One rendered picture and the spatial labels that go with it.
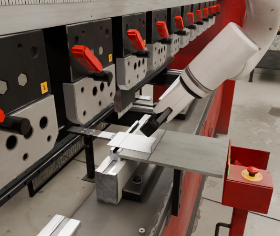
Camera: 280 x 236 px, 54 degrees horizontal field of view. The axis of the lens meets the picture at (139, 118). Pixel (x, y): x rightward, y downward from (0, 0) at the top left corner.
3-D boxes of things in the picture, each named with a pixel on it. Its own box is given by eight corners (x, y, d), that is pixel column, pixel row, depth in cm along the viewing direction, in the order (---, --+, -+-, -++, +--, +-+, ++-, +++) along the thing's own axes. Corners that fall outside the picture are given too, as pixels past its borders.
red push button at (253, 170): (257, 180, 98) (259, 172, 97) (245, 178, 100) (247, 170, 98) (257, 174, 102) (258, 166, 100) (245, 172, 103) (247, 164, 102)
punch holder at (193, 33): (191, 41, 132) (194, 3, 125) (174, 40, 134) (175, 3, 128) (197, 37, 144) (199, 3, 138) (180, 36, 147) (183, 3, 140)
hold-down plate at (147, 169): (140, 203, 73) (140, 194, 72) (121, 198, 75) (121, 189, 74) (169, 149, 99) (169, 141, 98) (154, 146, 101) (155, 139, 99)
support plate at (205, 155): (222, 178, 64) (222, 175, 64) (118, 157, 72) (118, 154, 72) (227, 143, 79) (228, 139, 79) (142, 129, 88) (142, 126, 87)
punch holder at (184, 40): (182, 48, 114) (184, 5, 108) (162, 47, 117) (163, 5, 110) (189, 43, 127) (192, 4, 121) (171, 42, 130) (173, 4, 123)
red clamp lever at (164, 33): (166, 19, 72) (172, 40, 81) (151, 19, 73) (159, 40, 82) (165, 25, 71) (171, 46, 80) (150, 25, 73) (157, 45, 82)
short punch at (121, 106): (121, 120, 72) (120, 84, 68) (114, 118, 73) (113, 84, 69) (135, 106, 81) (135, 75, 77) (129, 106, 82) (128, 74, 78)
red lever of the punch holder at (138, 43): (140, 27, 55) (151, 53, 64) (120, 26, 56) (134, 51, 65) (137, 35, 54) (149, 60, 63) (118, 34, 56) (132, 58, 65)
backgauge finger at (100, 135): (104, 151, 76) (104, 136, 74) (28, 136, 84) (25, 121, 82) (122, 133, 86) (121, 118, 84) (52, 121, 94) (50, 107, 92)
